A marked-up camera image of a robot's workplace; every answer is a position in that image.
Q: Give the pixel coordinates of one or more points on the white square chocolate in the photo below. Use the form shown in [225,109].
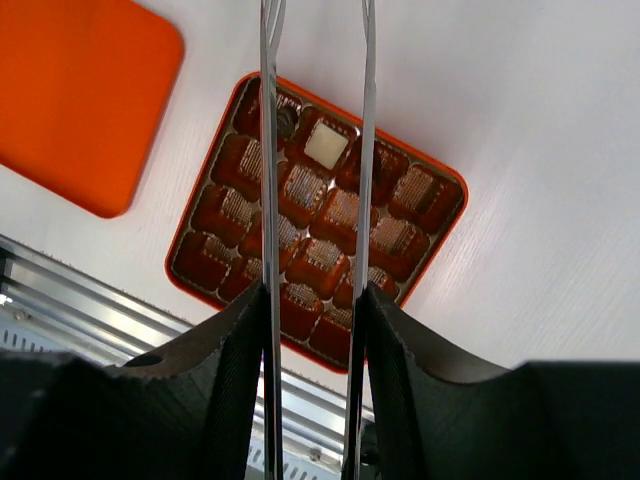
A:
[325,145]

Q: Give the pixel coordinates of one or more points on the metal serving tongs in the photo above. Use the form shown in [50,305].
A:
[272,15]

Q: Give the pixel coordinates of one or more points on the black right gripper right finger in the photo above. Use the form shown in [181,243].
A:
[442,412]

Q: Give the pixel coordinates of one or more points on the orange box lid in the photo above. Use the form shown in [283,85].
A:
[84,87]

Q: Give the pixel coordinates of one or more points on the aluminium mounting rail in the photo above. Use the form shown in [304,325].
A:
[47,306]

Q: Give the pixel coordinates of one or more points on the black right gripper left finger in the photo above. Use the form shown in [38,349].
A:
[150,400]

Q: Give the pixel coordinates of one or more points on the dark star chocolate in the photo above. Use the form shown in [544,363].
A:
[286,120]

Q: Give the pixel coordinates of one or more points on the orange chocolate box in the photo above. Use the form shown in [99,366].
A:
[216,252]

